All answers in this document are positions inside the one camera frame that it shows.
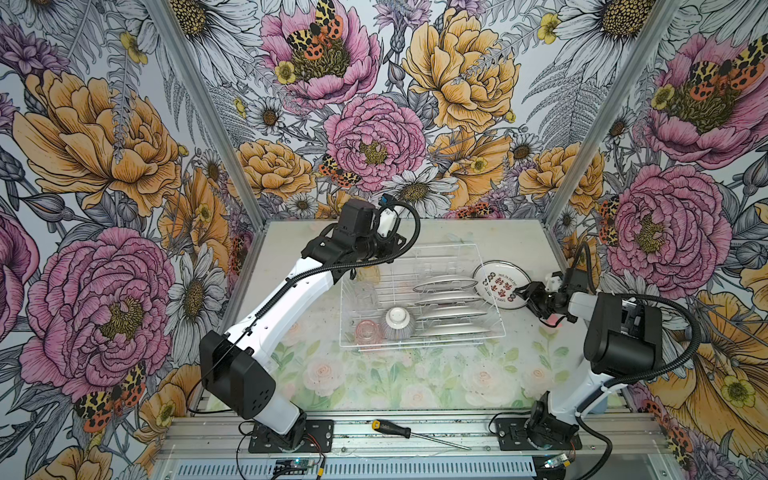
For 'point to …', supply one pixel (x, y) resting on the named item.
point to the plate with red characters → (495, 283)
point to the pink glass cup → (368, 332)
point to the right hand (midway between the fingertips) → (519, 300)
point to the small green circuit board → (296, 462)
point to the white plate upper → (444, 285)
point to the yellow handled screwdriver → (379, 424)
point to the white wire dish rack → (438, 295)
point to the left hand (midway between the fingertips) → (397, 247)
